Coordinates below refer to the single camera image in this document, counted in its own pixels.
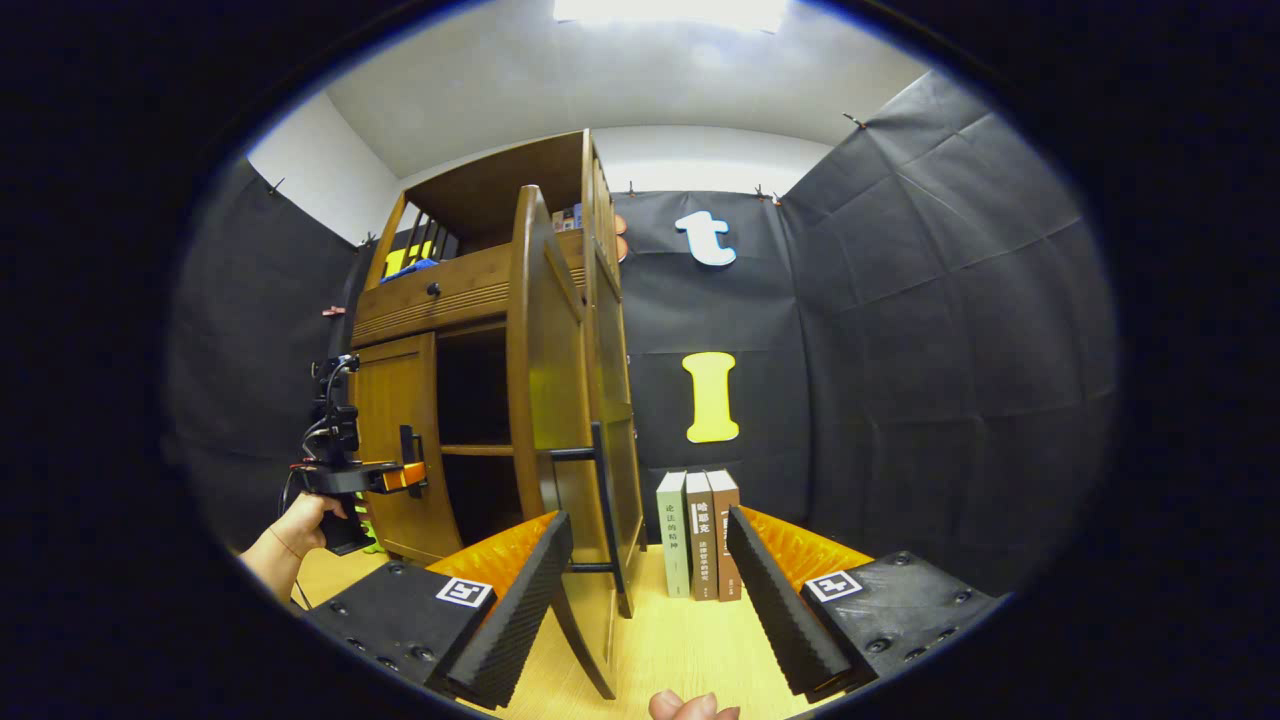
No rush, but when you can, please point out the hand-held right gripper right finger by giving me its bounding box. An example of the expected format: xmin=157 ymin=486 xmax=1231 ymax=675
xmin=726 ymin=505 xmax=1006 ymax=701

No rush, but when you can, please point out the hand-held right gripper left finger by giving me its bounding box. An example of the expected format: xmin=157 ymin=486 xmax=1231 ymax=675
xmin=303 ymin=510 xmax=575 ymax=711

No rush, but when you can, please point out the wooden cabinet door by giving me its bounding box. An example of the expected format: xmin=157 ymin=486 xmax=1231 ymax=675
xmin=352 ymin=332 xmax=463 ymax=566
xmin=505 ymin=185 xmax=626 ymax=701

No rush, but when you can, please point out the wooden double-door shoe cabinet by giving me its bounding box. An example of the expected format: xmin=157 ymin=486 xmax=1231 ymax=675
xmin=350 ymin=128 xmax=649 ymax=619

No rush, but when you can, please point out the taupe book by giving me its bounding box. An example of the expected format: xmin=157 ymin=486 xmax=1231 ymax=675
xmin=685 ymin=470 xmax=721 ymax=601

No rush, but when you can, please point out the reddish brown book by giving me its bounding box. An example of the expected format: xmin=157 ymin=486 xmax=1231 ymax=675
xmin=706 ymin=468 xmax=746 ymax=603

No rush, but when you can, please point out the green book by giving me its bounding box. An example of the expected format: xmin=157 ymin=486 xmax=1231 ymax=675
xmin=656 ymin=470 xmax=693 ymax=599

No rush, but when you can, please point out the wooden drawer with black knob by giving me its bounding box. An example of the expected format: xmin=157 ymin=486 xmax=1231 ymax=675
xmin=350 ymin=232 xmax=586 ymax=349

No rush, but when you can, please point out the large ceiling light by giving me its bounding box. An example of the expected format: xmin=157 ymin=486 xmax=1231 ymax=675
xmin=553 ymin=0 xmax=793 ymax=33

